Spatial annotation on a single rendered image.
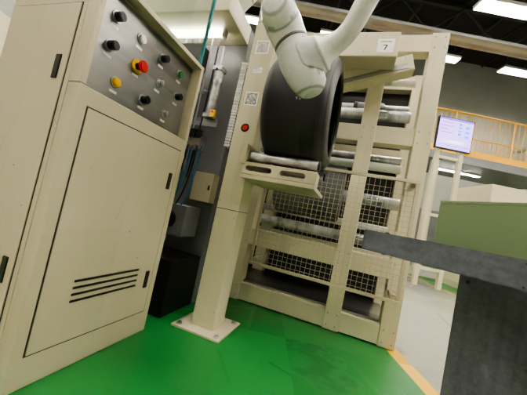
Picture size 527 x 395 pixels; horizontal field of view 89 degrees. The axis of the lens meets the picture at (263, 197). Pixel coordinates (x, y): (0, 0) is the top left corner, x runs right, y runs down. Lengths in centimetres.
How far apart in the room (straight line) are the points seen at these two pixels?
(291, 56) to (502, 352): 77
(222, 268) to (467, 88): 1337
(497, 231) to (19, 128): 121
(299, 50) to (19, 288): 101
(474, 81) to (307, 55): 1369
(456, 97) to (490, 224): 1323
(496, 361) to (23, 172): 119
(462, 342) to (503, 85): 1456
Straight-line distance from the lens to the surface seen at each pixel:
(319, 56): 82
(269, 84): 129
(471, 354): 64
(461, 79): 1415
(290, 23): 89
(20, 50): 126
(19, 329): 107
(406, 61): 198
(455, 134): 567
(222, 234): 142
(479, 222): 56
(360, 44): 188
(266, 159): 130
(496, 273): 48
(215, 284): 146
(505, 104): 1481
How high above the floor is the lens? 64
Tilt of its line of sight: 3 degrees up
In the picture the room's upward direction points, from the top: 12 degrees clockwise
